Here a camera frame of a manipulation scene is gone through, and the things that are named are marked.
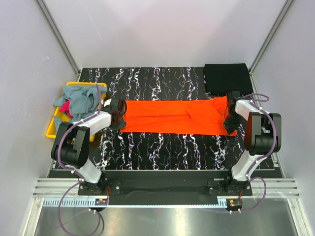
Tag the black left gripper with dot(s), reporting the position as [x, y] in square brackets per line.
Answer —
[121, 125]

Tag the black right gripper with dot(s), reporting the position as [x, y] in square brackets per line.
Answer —
[230, 127]

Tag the orange t-shirt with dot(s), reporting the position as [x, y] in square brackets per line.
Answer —
[201, 117]

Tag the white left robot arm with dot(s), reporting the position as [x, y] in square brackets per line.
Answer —
[71, 147]

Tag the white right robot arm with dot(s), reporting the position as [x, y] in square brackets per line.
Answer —
[263, 137]

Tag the grey-blue crumpled t-shirt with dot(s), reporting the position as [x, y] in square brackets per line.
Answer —
[84, 100]

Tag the folded black t-shirt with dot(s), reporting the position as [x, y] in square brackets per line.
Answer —
[225, 78]

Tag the pink crumpled garment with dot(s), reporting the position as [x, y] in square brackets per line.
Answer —
[65, 109]

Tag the yellow plastic bin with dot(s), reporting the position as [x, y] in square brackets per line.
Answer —
[59, 117]

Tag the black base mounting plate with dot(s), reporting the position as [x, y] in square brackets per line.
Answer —
[190, 186]

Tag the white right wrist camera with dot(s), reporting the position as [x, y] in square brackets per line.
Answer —
[232, 98]

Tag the aluminium frame rail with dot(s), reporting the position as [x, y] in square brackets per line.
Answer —
[114, 202]

